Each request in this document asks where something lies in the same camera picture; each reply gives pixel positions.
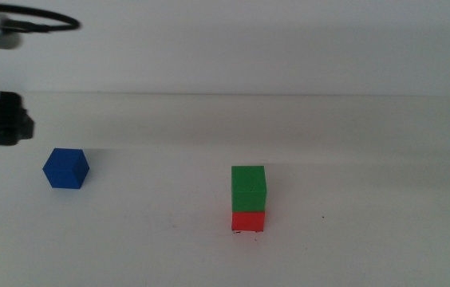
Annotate blue cube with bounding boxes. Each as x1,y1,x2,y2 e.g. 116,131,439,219
41,147,91,191

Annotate green cube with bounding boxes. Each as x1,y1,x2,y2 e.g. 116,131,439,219
230,165,268,214

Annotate red cube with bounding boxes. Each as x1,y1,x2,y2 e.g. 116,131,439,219
231,210,266,233

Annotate black left wrist camera cable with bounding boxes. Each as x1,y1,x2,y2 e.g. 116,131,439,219
0,2,82,34

